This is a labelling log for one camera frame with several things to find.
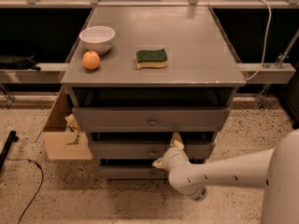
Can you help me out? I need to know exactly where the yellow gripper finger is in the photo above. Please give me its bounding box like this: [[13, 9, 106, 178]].
[[152, 158, 164, 169], [170, 132, 184, 149]]

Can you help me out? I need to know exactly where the grey drawer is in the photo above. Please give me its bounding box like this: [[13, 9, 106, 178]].
[[89, 141, 215, 160], [100, 165, 167, 180], [73, 107, 230, 133]]

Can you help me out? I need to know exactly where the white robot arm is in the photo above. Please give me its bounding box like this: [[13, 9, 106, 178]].
[[153, 130, 299, 224]]

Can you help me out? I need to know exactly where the grey top drawer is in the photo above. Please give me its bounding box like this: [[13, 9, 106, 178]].
[[73, 107, 230, 133]]

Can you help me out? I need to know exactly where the grey bottom drawer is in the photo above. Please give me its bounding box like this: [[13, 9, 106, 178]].
[[100, 165, 167, 180]]

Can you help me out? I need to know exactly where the grey drawer cabinet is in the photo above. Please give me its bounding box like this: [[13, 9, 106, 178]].
[[62, 7, 245, 167]]

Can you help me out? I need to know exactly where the green yellow sponge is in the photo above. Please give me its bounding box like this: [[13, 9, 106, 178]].
[[135, 49, 168, 69]]

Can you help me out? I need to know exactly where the crumpled yellow paper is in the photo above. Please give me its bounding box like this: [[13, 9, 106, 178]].
[[64, 114, 80, 145]]

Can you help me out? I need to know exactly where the cardboard box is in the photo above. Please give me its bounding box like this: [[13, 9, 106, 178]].
[[41, 88, 93, 160]]

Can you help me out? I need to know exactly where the orange fruit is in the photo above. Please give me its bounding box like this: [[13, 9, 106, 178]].
[[82, 51, 100, 70]]

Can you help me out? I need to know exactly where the white bowl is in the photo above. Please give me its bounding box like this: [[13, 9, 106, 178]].
[[79, 26, 115, 54]]

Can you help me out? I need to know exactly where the black pole base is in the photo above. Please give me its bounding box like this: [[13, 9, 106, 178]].
[[0, 131, 19, 170]]

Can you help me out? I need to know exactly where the black cloth on shelf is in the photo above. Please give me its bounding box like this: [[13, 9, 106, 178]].
[[0, 55, 41, 71]]

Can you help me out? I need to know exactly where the black floor cable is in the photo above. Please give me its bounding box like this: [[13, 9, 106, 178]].
[[5, 157, 45, 224]]

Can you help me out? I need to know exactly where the white cable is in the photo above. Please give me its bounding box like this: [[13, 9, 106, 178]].
[[244, 0, 273, 82]]

